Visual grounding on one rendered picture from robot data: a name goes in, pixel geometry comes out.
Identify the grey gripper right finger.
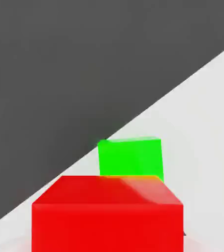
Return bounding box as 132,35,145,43
183,230,203,252

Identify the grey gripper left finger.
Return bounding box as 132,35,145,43
11,233,32,252

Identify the small red cube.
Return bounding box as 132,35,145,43
31,175,184,252

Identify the small green cube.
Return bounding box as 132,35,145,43
97,136,164,184

